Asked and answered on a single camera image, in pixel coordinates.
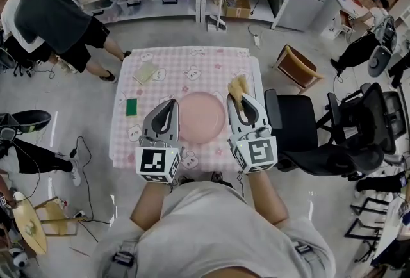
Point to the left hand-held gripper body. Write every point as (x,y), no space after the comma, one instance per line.
(153,159)

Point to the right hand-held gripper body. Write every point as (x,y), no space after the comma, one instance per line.
(257,153)

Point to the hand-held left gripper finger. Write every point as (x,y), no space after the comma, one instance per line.
(175,123)
(148,123)

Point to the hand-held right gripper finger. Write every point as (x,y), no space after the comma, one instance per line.
(233,116)
(261,115)

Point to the big pink plate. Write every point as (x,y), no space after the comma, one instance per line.
(201,116)

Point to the yellow sponge cloth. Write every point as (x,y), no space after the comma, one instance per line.
(238,86)

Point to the person's right forearm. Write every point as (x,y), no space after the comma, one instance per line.
(269,200)

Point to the person's left forearm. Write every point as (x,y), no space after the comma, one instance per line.
(150,206)

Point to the green yellow sponge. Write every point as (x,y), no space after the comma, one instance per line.
(131,107)

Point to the pink checkered tablecloth table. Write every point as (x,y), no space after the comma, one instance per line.
(259,78)

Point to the black padded office chair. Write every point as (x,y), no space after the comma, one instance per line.
(298,119)

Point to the person's left shoe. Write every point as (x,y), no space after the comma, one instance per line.
(185,180)

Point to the person's shoe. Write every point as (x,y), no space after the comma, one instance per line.
(185,180)
(218,176)

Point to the person's right shoe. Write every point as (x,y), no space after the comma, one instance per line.
(218,176)

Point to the wooden chair with brown seat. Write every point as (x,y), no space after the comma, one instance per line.
(296,67)

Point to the pink checked bunny tablecloth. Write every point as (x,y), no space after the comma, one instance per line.
(192,62)

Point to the white power strip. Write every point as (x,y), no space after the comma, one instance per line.
(79,214)
(256,40)

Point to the person's white shirt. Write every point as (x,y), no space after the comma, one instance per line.
(224,232)

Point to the brown cardboard box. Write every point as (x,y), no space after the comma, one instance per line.
(237,9)

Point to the black mesh office chair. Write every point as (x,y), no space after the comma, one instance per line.
(374,116)

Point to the black object with green stripes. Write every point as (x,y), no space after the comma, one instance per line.
(29,119)

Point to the person's head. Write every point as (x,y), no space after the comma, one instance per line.
(230,273)

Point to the grey office chair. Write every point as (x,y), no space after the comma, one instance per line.
(379,60)

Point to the round wooden stool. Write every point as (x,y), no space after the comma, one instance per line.
(29,225)

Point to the white desk with brown top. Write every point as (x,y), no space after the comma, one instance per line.
(350,3)

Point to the white desk with black legs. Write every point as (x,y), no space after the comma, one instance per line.
(387,232)

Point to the white black round device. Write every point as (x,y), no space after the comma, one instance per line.
(20,259)

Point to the wooden frame stool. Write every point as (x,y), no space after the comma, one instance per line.
(54,216)

